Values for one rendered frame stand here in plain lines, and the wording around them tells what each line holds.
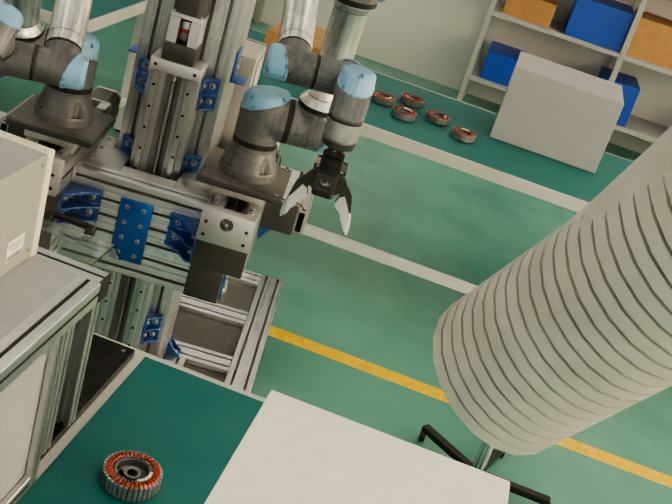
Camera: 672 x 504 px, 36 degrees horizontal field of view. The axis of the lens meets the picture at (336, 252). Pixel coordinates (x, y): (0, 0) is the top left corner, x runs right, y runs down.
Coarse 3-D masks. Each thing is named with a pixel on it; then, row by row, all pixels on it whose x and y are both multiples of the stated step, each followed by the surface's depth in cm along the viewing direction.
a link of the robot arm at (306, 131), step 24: (336, 0) 244; (360, 0) 242; (384, 0) 244; (336, 24) 247; (360, 24) 248; (336, 48) 250; (312, 96) 258; (312, 120) 258; (288, 144) 264; (312, 144) 262
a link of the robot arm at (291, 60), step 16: (288, 0) 227; (304, 0) 225; (288, 16) 222; (304, 16) 222; (288, 32) 219; (304, 32) 219; (272, 48) 213; (288, 48) 215; (304, 48) 216; (272, 64) 213; (288, 64) 213; (304, 64) 214; (288, 80) 216; (304, 80) 215
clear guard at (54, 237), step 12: (48, 228) 206; (60, 228) 207; (48, 240) 201; (60, 240) 203; (72, 240) 204; (84, 240) 205; (96, 240) 207; (60, 252) 198; (72, 252) 200; (84, 252) 201; (96, 252) 202; (108, 252) 212
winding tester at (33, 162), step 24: (0, 144) 173; (24, 144) 176; (0, 168) 165; (24, 168) 168; (48, 168) 177; (0, 192) 163; (24, 192) 172; (0, 216) 166; (24, 216) 175; (0, 240) 169; (24, 240) 179; (0, 264) 172
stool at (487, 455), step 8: (424, 432) 367; (432, 432) 365; (432, 440) 364; (440, 440) 362; (448, 448) 359; (456, 448) 361; (480, 448) 348; (488, 448) 346; (456, 456) 356; (464, 456) 357; (480, 456) 348; (488, 456) 347; (496, 456) 363; (472, 464) 354; (480, 464) 348; (488, 464) 357; (488, 472) 353; (512, 488) 349; (520, 488) 350; (528, 488) 351; (528, 496) 349; (536, 496) 348; (544, 496) 349
